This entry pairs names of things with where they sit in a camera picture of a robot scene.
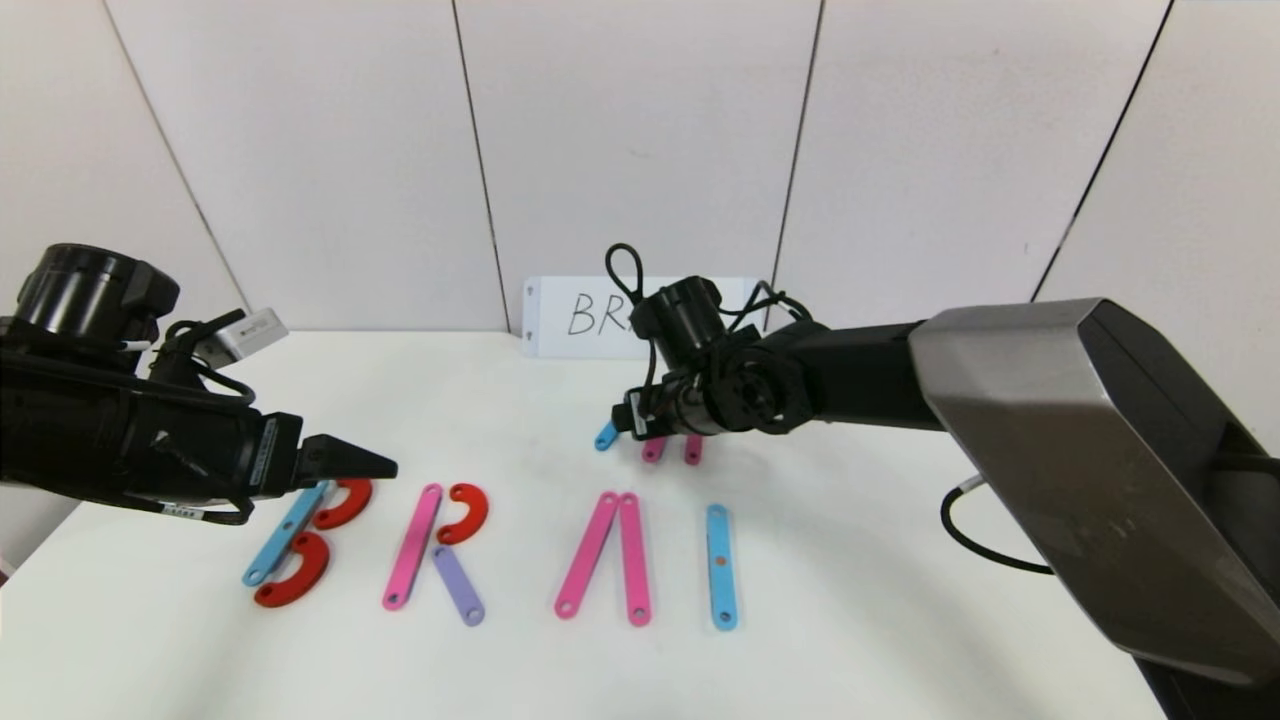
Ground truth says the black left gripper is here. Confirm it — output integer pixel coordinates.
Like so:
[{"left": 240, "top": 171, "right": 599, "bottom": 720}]
[{"left": 130, "top": 393, "right": 399, "bottom": 502}]

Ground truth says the small red C piece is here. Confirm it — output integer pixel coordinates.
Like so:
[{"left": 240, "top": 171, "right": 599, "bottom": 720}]
[{"left": 437, "top": 484, "right": 489, "bottom": 547}]

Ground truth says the short purple bar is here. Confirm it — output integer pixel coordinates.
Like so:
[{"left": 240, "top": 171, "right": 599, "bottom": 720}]
[{"left": 432, "top": 545, "right": 486, "bottom": 627}]

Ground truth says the white BRAIN sign card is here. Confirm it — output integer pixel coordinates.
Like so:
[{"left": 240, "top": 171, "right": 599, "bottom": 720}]
[{"left": 523, "top": 277, "right": 766, "bottom": 359}]

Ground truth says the medium red C piece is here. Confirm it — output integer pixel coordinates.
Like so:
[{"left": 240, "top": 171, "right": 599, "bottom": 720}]
[{"left": 314, "top": 478, "right": 374, "bottom": 531}]

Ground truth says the long blue bar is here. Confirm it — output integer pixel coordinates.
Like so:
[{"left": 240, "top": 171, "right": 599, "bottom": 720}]
[{"left": 242, "top": 480, "right": 330, "bottom": 588}]

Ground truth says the large red C piece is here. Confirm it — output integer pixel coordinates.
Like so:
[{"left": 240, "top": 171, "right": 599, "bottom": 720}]
[{"left": 253, "top": 531, "right": 332, "bottom": 609}]

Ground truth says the blue bar with orange underside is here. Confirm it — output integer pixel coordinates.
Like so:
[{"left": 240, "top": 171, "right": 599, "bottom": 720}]
[{"left": 705, "top": 504, "right": 739, "bottom": 632}]

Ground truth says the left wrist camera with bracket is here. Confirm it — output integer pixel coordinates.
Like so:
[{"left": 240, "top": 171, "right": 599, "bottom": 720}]
[{"left": 150, "top": 308, "right": 291, "bottom": 401}]

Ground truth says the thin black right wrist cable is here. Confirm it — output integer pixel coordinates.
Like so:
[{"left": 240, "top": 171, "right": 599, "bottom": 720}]
[{"left": 740, "top": 283, "right": 831, "bottom": 326}]

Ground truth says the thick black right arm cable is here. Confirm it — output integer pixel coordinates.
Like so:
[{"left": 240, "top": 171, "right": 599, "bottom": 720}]
[{"left": 940, "top": 476, "right": 1056, "bottom": 576}]

